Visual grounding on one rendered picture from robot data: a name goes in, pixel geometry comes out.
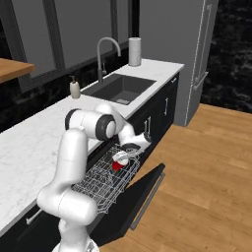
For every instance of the grey framed window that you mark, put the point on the grey framed window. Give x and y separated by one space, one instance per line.
65 36

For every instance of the black cupboard door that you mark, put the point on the black cupboard door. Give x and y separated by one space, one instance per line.
154 114
172 101

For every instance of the black drawer front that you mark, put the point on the black drawer front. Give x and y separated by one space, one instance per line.
29 231

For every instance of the grey curved tap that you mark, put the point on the grey curved tap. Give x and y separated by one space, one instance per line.
99 59

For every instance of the red cup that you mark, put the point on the red cup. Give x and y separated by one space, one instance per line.
116 166

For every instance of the black dishwasher door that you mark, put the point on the black dishwasher door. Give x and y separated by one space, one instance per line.
131 203

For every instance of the dark grey sink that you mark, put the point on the dark grey sink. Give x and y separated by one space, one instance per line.
121 88

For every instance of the grey fridge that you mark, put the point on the grey fridge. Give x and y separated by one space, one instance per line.
174 52

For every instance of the white paper towel roll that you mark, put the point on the white paper towel roll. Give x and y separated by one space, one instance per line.
134 52

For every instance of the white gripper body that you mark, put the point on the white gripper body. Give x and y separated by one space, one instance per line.
122 157

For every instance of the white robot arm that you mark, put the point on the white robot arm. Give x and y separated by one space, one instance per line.
70 164

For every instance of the wooden shelf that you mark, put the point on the wooden shelf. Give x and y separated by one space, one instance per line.
13 68

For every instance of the beige soap dispenser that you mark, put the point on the beige soap dispenser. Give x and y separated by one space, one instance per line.
75 89

